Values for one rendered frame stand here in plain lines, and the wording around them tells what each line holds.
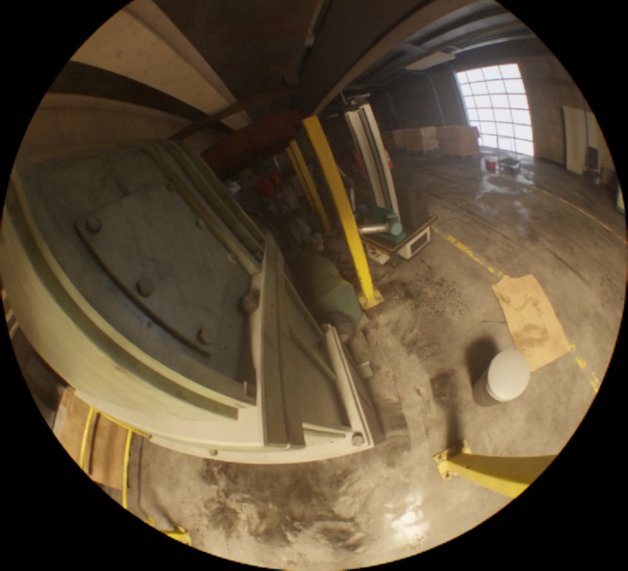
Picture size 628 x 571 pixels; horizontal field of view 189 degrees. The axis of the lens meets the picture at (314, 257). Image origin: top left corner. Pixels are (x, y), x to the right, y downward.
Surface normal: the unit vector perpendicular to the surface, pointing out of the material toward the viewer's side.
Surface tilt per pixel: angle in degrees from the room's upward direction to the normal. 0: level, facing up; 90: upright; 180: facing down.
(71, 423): 78
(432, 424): 0
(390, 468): 0
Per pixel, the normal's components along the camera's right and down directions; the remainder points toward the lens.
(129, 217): 0.84, -0.53
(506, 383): -0.37, -0.77
